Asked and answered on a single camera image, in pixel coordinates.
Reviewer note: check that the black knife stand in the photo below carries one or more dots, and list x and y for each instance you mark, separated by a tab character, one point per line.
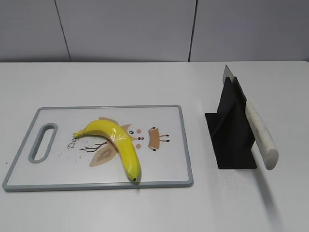
231	135

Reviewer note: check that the yellow plastic banana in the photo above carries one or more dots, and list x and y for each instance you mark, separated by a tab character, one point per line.
120	139

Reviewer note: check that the white-handled kitchen knife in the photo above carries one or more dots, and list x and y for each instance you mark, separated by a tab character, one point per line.
265	143

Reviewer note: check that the white grey-rimmed cutting board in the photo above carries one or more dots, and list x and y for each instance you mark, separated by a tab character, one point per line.
50	159

